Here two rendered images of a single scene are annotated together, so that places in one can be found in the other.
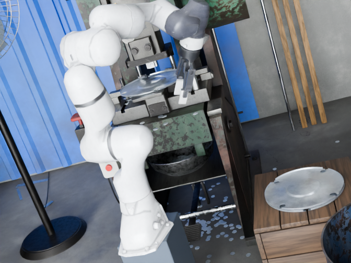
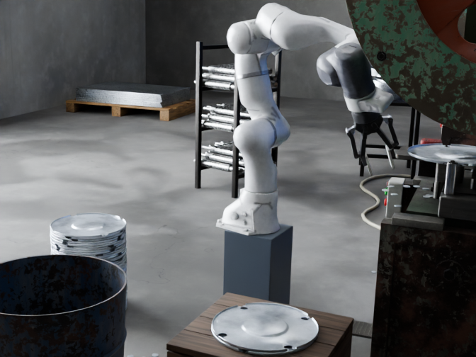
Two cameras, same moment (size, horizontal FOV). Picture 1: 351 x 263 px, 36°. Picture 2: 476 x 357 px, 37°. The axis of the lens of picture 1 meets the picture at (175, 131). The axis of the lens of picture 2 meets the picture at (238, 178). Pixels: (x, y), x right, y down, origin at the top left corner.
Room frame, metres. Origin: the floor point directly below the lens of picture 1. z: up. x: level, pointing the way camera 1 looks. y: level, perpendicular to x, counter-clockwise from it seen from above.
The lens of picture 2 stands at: (1.91, -2.16, 1.23)
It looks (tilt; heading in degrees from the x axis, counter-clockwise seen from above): 14 degrees down; 98
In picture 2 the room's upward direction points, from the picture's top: 2 degrees clockwise
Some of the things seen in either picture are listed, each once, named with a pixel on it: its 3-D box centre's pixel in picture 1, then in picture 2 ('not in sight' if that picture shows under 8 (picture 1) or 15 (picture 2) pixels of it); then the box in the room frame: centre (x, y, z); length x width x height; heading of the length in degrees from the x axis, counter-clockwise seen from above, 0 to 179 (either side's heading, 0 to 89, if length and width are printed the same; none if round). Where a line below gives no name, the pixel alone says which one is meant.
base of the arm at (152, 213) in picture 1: (138, 218); (249, 207); (1.61, 0.21, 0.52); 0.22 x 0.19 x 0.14; 160
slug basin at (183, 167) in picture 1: (182, 155); not in sight; (2.38, 0.00, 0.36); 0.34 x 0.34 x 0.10
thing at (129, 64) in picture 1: (150, 57); not in sight; (2.39, 0.00, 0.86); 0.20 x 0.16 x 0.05; 78
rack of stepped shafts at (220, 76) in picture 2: not in sight; (236, 116); (1.23, 2.39, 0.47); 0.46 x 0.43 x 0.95; 148
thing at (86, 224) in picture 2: not in sight; (88, 224); (0.96, 0.38, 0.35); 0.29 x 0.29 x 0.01
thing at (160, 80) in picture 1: (151, 82); (456, 154); (2.26, 0.03, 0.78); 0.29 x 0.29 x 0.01
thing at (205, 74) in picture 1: (192, 70); not in sight; (2.35, -0.16, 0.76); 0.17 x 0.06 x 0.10; 78
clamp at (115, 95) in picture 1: (122, 89); not in sight; (2.42, 0.17, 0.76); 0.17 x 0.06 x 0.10; 78
